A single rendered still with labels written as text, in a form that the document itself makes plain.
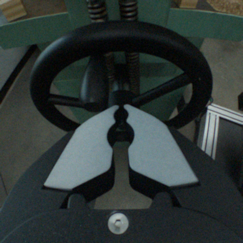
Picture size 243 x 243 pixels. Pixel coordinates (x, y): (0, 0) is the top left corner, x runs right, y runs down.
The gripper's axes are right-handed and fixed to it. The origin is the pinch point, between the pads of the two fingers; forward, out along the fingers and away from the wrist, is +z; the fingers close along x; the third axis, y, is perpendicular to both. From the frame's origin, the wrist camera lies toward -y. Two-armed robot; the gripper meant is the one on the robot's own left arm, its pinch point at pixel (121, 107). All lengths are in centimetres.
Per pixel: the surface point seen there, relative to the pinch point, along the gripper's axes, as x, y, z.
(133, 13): 1.8, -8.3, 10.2
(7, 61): -122, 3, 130
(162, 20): 6.1, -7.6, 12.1
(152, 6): 4.4, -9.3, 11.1
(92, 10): -3.2, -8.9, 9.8
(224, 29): 23.6, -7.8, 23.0
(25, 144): -84, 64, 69
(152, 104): 11.1, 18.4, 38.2
